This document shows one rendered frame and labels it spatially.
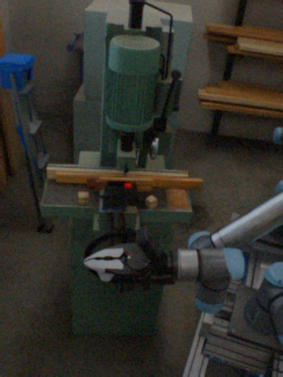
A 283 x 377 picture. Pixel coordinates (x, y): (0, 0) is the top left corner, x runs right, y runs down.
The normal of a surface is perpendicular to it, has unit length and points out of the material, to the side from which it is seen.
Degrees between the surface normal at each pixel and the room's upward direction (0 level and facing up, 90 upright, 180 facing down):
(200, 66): 90
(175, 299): 0
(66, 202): 0
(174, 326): 0
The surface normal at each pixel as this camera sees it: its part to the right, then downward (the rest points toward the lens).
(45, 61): -0.09, 0.59
